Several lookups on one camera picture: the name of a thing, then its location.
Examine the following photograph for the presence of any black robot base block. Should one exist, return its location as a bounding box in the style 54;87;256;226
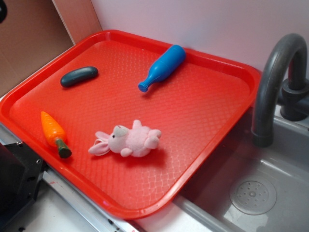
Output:
0;143;45;231

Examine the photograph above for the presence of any blue toy bottle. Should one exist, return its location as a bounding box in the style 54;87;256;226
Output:
138;45;186;92

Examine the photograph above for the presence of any grey toy sink basin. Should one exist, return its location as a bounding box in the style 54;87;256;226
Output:
174;111;309;232

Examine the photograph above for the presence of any brown cardboard panel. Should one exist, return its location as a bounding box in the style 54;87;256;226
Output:
0;0;101;96

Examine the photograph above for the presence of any red plastic tray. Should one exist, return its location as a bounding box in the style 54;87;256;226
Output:
0;30;261;219

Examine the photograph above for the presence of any orange toy carrot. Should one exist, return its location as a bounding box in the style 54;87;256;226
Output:
41;111;72;159

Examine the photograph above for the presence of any pink plush bunny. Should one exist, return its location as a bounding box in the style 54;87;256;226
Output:
88;119;162;158

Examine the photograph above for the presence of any black object top left corner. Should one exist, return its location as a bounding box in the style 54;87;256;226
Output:
0;0;7;23

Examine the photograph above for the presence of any grey toy faucet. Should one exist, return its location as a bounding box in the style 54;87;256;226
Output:
252;33;309;147

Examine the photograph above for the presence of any dark green toy cucumber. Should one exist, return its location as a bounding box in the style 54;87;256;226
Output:
60;66;98;87

